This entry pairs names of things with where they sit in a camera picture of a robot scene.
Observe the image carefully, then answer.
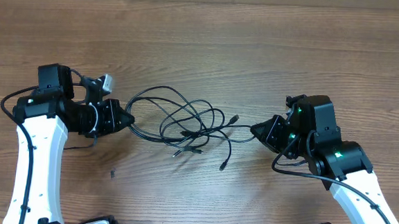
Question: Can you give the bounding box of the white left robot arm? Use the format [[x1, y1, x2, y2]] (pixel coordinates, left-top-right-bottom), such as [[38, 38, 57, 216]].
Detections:
[[3, 64, 134, 224]]

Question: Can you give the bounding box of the thick black cable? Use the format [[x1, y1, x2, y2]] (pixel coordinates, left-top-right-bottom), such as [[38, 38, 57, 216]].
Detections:
[[123, 83, 243, 153]]

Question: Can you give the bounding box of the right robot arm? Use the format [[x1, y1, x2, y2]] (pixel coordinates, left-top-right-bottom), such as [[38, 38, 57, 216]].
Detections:
[[250, 95, 399, 224]]

